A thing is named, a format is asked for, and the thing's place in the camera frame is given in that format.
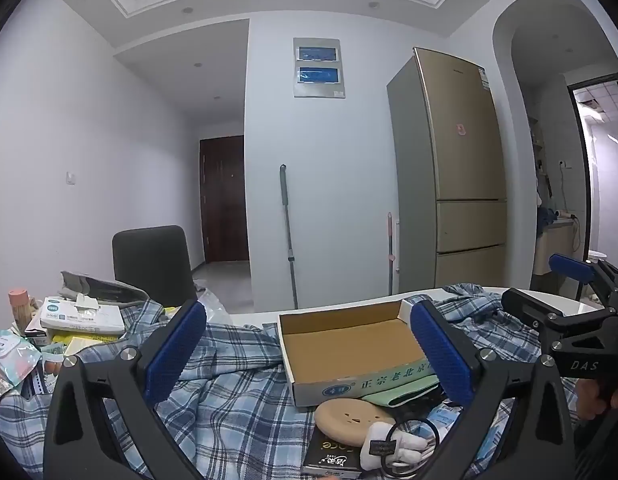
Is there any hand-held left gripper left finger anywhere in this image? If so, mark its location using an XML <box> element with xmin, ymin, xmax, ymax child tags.
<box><xmin>43</xmin><ymin>300</ymin><xmax>209</xmax><ymax>480</ymax></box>

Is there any grey mop handle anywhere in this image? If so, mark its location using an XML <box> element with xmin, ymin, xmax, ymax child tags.
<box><xmin>279</xmin><ymin>163</ymin><xmax>300</xmax><ymax>310</ymax></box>

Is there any person's right hand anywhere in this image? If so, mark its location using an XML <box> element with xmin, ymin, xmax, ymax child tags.
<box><xmin>575</xmin><ymin>379</ymin><xmax>616</xmax><ymax>420</ymax></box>

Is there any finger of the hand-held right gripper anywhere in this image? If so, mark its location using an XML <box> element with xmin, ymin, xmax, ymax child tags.
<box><xmin>501</xmin><ymin>287</ymin><xmax>570</xmax><ymax>335</ymax></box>
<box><xmin>548</xmin><ymin>253</ymin><xmax>618</xmax><ymax>306</ymax></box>

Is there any grey electrical panel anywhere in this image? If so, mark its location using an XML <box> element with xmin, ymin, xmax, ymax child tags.
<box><xmin>293</xmin><ymin>36</ymin><xmax>349</xmax><ymax>99</ymax></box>

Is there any dark grey chair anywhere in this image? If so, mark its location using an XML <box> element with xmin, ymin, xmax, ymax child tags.
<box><xmin>112</xmin><ymin>225</ymin><xmax>197</xmax><ymax>309</ymax></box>

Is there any gold refrigerator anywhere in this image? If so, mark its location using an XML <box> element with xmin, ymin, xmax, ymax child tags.
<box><xmin>386</xmin><ymin>47</ymin><xmax>508</xmax><ymax>297</ymax></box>

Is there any shallow cardboard box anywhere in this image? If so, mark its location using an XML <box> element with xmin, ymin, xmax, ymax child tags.
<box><xmin>278</xmin><ymin>299</ymin><xmax>440</xmax><ymax>407</ymax></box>

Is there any blue hanging cloth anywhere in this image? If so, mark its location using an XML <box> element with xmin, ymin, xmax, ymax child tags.
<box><xmin>536</xmin><ymin>204</ymin><xmax>556</xmax><ymax>237</ymax></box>

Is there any yellow flat box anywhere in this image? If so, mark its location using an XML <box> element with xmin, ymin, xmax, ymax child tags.
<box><xmin>48</xmin><ymin>331</ymin><xmax>126</xmax><ymax>359</ymax></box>

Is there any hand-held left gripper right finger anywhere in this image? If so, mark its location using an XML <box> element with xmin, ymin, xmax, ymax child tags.
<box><xmin>410</xmin><ymin>300</ymin><xmax>576</xmax><ymax>480</ymax></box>

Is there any pink mop handle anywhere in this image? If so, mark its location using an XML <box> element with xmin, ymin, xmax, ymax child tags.
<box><xmin>386</xmin><ymin>212</ymin><xmax>396</xmax><ymax>297</ymax></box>

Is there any green paper sleeve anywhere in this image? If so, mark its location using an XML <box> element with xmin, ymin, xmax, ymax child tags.
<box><xmin>361</xmin><ymin>374</ymin><xmax>443</xmax><ymax>407</ymax></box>

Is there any blue plaid shirt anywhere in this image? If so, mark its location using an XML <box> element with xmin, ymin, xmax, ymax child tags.
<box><xmin>0</xmin><ymin>282</ymin><xmax>590</xmax><ymax>480</ymax></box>

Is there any pastel wet wipes packet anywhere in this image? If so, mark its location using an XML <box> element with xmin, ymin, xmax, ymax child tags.
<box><xmin>0</xmin><ymin>329</ymin><xmax>42</xmax><ymax>387</ymax></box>

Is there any small blue packet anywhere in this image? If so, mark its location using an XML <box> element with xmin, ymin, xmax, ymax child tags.
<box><xmin>428</xmin><ymin>405</ymin><xmax>463</xmax><ymax>439</ymax></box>

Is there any clear plastic bag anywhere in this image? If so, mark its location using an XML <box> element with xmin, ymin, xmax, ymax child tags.
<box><xmin>195</xmin><ymin>284</ymin><xmax>233</xmax><ymax>327</ymax></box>

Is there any black tissue packet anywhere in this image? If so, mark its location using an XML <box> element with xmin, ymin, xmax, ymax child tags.
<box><xmin>301</xmin><ymin>430</ymin><xmax>366</xmax><ymax>479</ymax></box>

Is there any dark wooden door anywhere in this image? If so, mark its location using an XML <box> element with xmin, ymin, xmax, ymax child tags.
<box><xmin>199</xmin><ymin>135</ymin><xmax>251</xmax><ymax>264</ymax></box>

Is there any round beige cushion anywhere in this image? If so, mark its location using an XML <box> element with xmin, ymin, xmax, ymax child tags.
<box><xmin>314</xmin><ymin>398</ymin><xmax>397</xmax><ymax>449</ymax></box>

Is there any grey fabric bag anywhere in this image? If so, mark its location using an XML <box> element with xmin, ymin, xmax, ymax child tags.
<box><xmin>59</xmin><ymin>270</ymin><xmax>150</xmax><ymax>307</ymax></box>

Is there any white tissue pack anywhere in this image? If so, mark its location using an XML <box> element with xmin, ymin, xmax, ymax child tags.
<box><xmin>39</xmin><ymin>294</ymin><xmax>126</xmax><ymax>337</ymax></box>

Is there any pink bottle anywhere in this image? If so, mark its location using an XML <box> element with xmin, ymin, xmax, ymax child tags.
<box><xmin>8</xmin><ymin>288</ymin><xmax>32</xmax><ymax>336</ymax></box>

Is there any beige vanity cabinet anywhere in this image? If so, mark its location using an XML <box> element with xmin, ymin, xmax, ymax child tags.
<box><xmin>533</xmin><ymin>219</ymin><xmax>583</xmax><ymax>277</ymax></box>

